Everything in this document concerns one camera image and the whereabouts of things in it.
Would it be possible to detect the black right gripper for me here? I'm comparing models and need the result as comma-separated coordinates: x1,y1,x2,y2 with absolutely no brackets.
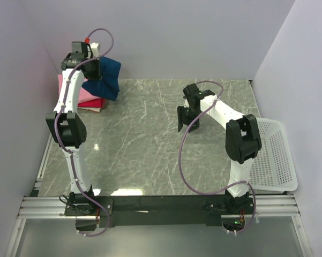
177,105,201,133

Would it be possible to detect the blue Mickey t-shirt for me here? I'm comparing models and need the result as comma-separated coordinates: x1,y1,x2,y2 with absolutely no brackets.
82,57,122,101

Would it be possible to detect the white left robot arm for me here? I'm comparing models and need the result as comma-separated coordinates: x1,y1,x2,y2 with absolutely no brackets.
46,38,101,215

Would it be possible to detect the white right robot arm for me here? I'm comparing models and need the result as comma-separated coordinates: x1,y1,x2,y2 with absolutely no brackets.
177,83,262,214

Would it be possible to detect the folded white t-shirt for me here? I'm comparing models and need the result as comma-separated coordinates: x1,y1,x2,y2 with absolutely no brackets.
80,107,101,113

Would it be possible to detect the white plastic laundry basket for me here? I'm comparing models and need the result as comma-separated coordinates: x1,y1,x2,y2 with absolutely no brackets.
250,118,298,192

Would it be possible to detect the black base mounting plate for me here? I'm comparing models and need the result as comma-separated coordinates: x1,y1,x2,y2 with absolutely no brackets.
64,193,254,231

